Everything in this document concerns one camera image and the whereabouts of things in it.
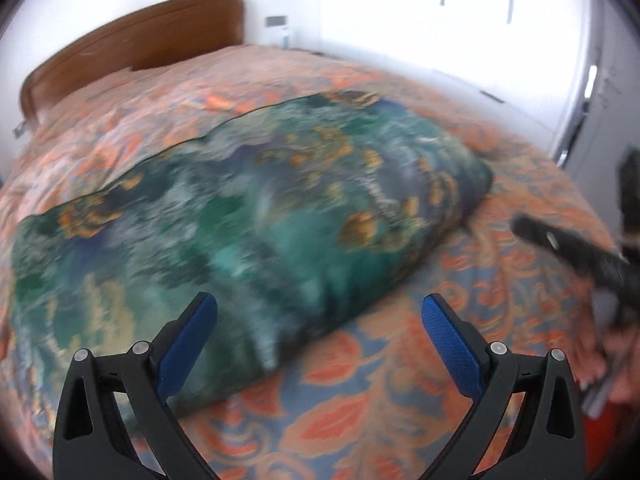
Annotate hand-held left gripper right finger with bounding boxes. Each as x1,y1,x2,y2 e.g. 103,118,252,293
415,294,587,480

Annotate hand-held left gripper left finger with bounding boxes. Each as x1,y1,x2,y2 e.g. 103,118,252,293
52,292,219,480

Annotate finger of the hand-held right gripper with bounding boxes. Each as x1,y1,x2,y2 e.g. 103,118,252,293
514,214,633,293

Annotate green blue floral pillow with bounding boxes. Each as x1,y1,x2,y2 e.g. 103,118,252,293
10,91,493,413

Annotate person's right hand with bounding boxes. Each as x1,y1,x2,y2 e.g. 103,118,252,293
575,320,640,406

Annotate orange floral bedspread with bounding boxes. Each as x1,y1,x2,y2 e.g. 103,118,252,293
0,44,621,480

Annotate white door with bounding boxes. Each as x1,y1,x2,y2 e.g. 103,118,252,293
550,0,640,201

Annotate red cloth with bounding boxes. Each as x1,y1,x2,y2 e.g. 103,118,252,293
582,400,633,480

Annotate white wardrobe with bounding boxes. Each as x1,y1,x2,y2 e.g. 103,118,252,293
295,0,596,146

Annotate wooden headboard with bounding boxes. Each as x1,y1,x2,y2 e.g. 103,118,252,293
20,0,246,133

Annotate metal door handle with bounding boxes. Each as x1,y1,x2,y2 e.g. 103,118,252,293
582,65,599,106

